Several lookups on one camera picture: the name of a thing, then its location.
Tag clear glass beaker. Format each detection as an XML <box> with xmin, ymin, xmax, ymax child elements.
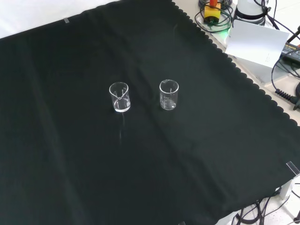
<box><xmin>108</xmin><ymin>82</ymin><xmax>131</xmax><ymax>113</ymax></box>
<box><xmin>159</xmin><ymin>79</ymin><xmax>180</xmax><ymax>111</ymax></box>

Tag black bench cloth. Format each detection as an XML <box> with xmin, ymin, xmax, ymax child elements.
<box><xmin>0</xmin><ymin>0</ymin><xmax>300</xmax><ymax>225</ymax></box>

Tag yellow stop button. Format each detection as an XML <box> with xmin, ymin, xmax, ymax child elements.
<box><xmin>204</xmin><ymin>0</ymin><xmax>222</xmax><ymax>25</ymax></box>

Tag clear corner clip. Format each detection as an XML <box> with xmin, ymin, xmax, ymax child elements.
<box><xmin>285</xmin><ymin>161</ymin><xmax>300</xmax><ymax>176</ymax></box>

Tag black power adapter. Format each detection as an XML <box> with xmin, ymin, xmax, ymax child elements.
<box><xmin>280</xmin><ymin>41</ymin><xmax>300</xmax><ymax>62</ymax></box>

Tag green cable loop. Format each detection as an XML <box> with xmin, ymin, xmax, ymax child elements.
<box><xmin>194</xmin><ymin>4</ymin><xmax>233</xmax><ymax>32</ymax></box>

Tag black coiled cable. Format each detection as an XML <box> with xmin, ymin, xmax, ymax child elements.
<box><xmin>271</xmin><ymin>55</ymin><xmax>300</xmax><ymax>104</ymax></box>

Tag black floor cables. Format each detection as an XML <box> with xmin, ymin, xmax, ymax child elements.
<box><xmin>231</xmin><ymin>196</ymin><xmax>300</xmax><ymax>225</ymax></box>

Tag white table bracket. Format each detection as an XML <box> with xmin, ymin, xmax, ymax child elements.
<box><xmin>279</xmin><ymin>180</ymin><xmax>294</xmax><ymax>200</ymax></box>

